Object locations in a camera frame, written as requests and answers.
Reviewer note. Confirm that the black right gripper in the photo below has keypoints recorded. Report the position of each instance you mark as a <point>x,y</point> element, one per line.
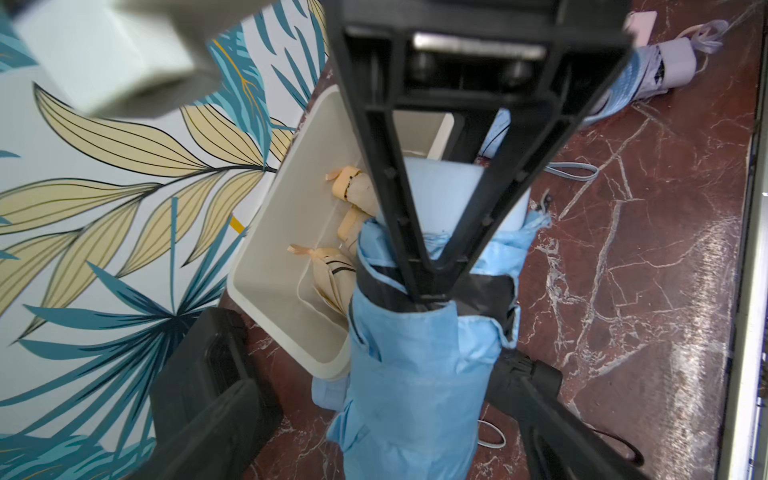
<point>543,61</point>

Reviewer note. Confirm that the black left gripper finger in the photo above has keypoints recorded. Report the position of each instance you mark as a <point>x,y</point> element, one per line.
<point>557,444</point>

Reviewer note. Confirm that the beige umbrella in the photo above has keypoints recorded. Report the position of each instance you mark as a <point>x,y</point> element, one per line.
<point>334,275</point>
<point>350,228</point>

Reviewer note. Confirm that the white plastic storage box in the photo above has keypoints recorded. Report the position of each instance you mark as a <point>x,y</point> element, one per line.
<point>275,287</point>

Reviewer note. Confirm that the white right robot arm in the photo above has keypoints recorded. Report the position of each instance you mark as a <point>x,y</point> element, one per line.
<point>140,58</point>

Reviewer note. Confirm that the light blue umbrella right side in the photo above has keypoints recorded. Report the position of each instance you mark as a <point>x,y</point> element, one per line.
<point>576,171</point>

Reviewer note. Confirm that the pink folded umbrella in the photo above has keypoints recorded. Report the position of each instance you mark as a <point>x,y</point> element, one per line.
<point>640,25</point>

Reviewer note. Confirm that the light blue umbrella near box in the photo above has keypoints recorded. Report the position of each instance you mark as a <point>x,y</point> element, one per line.
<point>330,394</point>

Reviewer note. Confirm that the lavender folded umbrella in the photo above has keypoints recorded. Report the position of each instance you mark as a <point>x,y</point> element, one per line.
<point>658,68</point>

